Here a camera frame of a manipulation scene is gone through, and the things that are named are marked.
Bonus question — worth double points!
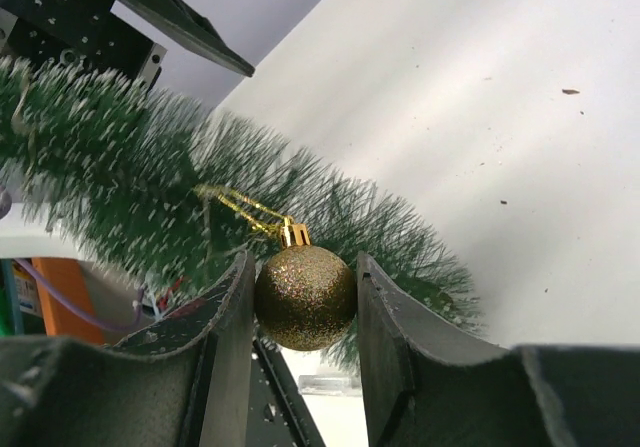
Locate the small green christmas tree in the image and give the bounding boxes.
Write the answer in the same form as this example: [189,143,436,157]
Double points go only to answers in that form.
[1,58,480,368]

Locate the gold bauble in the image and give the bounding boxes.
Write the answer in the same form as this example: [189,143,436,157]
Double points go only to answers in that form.
[194,184,357,352]

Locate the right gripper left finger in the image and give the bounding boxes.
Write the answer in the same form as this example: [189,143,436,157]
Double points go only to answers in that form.
[1,252,255,446]

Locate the clear battery box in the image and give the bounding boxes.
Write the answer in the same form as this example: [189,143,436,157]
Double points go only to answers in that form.
[298,374,362,397]

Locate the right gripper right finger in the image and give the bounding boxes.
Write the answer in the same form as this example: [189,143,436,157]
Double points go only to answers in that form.
[357,254,639,446]

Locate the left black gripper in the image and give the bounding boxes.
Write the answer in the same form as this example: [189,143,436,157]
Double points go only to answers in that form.
[1,0,255,87]

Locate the orange bin rim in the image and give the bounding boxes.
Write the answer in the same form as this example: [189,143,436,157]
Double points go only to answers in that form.
[32,257,105,344]

